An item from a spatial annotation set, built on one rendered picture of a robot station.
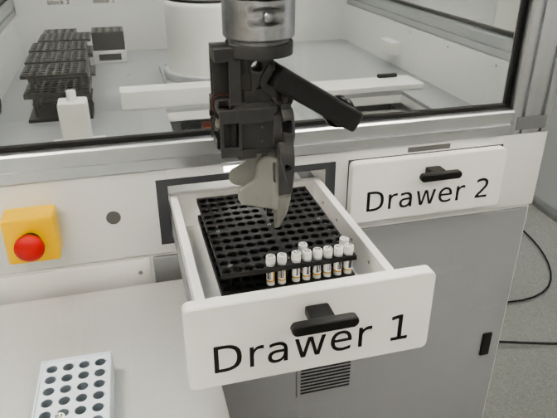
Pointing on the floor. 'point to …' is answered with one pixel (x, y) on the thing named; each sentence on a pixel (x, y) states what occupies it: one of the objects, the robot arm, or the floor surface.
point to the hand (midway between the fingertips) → (278, 209)
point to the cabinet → (89, 275)
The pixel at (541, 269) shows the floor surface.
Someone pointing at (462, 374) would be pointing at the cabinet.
